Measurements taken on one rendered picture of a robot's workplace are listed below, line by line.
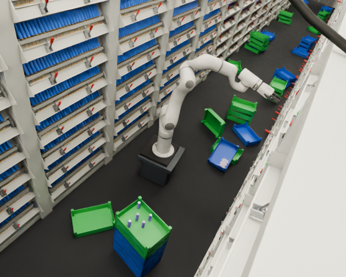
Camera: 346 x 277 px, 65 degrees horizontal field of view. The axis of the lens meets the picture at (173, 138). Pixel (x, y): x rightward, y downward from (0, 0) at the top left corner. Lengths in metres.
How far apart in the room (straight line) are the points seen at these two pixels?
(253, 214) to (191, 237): 1.69
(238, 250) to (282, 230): 0.27
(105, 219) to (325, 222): 2.03
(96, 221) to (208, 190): 1.03
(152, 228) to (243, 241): 1.25
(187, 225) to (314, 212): 2.01
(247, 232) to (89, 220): 1.79
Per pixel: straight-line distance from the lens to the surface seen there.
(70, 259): 2.18
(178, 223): 2.34
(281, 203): 0.36
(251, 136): 3.37
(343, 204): 0.42
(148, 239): 1.78
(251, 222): 0.64
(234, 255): 0.59
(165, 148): 2.29
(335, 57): 0.87
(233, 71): 1.95
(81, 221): 2.30
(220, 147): 2.92
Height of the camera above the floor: 1.99
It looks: 42 degrees down
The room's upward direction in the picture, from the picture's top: 14 degrees clockwise
